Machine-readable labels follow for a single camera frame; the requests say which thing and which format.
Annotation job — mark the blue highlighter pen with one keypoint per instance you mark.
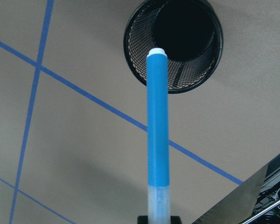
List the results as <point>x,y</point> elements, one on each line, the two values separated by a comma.
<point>157,138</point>

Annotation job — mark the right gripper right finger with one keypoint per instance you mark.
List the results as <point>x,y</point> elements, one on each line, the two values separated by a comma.
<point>175,220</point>

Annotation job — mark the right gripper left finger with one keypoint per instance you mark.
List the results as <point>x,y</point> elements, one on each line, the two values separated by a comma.
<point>142,220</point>

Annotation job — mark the right black mesh pen cup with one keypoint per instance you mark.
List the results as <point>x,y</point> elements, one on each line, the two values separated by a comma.
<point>189,32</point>

